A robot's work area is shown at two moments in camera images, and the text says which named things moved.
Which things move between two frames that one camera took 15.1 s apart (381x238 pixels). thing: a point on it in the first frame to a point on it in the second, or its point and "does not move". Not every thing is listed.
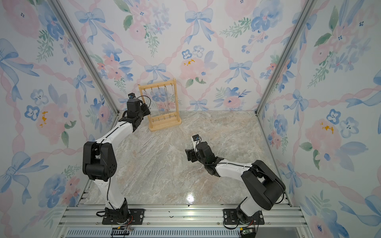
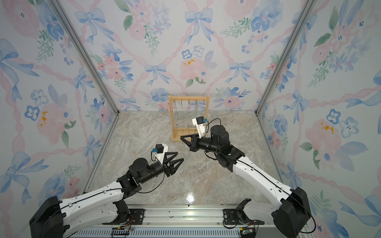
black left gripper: [146, 108] to [171, 169]
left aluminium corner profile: [89, 61] does not move
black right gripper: [191, 154] to [194, 143]
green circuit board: [247, 231] does not move
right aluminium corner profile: [306, 11] does not move
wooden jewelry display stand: [163, 121] to [176, 132]
